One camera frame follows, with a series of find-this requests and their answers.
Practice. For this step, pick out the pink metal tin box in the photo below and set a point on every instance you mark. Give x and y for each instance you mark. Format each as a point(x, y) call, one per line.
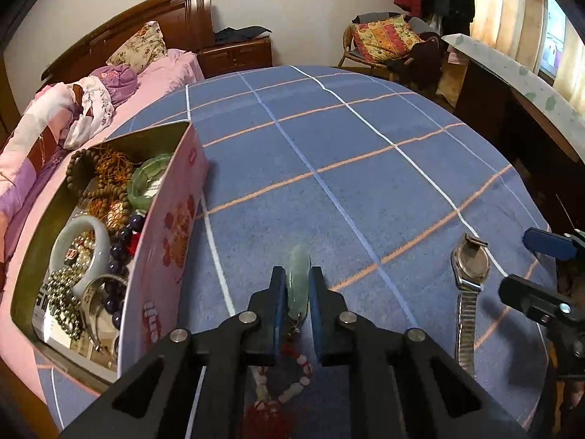
point(178, 219)

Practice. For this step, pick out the blue checked tablecloth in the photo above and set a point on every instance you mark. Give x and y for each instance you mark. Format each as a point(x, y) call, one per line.
point(320, 146)

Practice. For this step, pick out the paper leaflets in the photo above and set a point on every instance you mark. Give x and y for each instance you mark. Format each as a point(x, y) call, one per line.
point(43, 324)

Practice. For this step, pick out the white jade bangle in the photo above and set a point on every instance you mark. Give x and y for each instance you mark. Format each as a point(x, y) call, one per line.
point(98, 237)

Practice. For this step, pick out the dark wooden desk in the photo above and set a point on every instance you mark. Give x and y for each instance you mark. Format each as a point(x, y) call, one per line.
point(493, 114)

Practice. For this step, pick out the dark garment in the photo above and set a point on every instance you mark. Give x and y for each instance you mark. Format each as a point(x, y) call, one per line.
point(420, 61)

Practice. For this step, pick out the wooden headboard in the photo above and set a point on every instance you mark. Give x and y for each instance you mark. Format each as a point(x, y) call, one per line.
point(137, 13)

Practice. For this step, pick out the wooden nightstand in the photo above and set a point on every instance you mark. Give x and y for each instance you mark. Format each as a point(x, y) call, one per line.
point(235, 57)

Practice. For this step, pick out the purple cloth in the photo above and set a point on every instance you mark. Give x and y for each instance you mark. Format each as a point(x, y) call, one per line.
point(119, 84)

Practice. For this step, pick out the silver wristwatch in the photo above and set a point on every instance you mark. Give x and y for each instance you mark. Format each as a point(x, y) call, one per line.
point(470, 263)

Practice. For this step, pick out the dark folded clothes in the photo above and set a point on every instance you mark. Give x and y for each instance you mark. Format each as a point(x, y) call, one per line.
point(242, 34)

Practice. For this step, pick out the thin silver bangle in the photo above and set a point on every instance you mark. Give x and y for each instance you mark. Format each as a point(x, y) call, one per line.
point(91, 311)

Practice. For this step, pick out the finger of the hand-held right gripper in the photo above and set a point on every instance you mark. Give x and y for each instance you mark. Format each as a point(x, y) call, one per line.
point(548, 242)
point(530, 295)

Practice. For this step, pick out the pink patchwork quilt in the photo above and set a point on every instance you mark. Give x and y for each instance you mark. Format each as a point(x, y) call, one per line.
point(27, 132)

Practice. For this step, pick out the beige striped curtain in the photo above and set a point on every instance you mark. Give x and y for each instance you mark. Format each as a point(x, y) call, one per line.
point(507, 9)

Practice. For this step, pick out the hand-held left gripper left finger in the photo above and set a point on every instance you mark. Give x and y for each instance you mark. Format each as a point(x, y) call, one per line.
point(278, 313)

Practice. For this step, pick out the green jade bangle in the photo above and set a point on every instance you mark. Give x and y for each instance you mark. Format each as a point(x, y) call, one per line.
point(137, 192)

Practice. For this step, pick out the rattan chair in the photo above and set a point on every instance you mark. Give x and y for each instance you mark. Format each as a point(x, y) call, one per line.
point(352, 57)

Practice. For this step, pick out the floral pillow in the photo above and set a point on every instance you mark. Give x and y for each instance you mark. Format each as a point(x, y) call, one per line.
point(139, 45)

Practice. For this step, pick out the colourful patterned cushion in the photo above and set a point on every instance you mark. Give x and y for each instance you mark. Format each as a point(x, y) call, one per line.
point(386, 36)

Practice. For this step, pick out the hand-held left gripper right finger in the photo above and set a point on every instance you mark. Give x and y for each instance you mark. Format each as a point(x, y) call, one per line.
point(317, 315)

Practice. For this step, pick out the pale dotted desk cover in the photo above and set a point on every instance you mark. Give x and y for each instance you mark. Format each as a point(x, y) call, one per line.
point(502, 66)

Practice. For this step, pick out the white embroidered cloth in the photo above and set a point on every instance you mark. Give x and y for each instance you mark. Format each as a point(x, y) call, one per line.
point(89, 112)

